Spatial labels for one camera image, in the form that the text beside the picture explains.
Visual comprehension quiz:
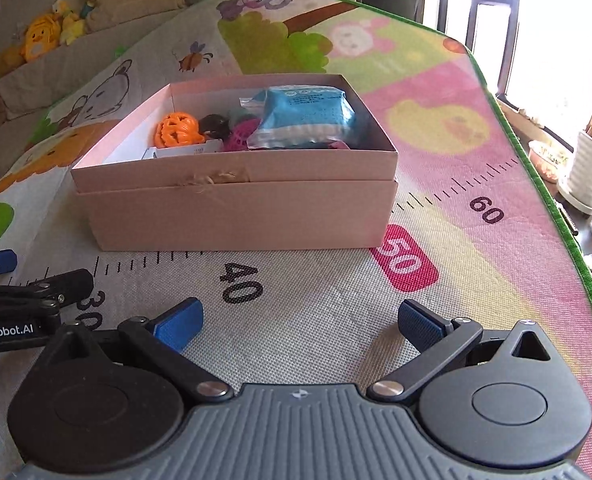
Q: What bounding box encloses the small yellow plush toy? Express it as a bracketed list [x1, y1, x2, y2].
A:
[51, 0, 88, 46]

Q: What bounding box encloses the white toy brick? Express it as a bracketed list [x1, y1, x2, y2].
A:
[143, 140, 223, 160]

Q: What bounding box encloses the pink bowl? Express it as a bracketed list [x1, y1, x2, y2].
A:
[528, 140, 572, 184]

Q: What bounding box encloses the beige sofa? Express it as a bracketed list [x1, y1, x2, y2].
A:
[0, 0, 191, 133]

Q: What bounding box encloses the large yellow duck plush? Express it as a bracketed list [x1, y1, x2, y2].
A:
[20, 14, 63, 64]

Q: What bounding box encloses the colourful cartoon play mat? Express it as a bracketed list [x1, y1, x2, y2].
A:
[0, 0, 592, 480]

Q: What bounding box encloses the pink plastic toy basket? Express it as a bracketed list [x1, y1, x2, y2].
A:
[222, 126, 263, 152]

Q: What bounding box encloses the pink cardboard box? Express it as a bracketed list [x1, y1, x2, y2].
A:
[70, 73, 399, 252]

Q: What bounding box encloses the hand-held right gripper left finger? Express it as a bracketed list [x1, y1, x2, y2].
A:
[48, 297, 235, 404]

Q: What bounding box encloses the orange plastic toy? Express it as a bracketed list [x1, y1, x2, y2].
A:
[152, 112, 207, 150]

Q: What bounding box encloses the blue tissue pack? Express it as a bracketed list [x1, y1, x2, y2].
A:
[248, 85, 359, 150]

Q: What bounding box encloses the white ribbed plant pot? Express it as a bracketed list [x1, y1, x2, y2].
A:
[558, 130, 592, 217]

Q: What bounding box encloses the black-haired doll keychain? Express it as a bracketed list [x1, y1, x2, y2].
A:
[198, 113, 233, 142]

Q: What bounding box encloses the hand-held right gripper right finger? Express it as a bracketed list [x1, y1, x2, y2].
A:
[368, 299, 552, 404]

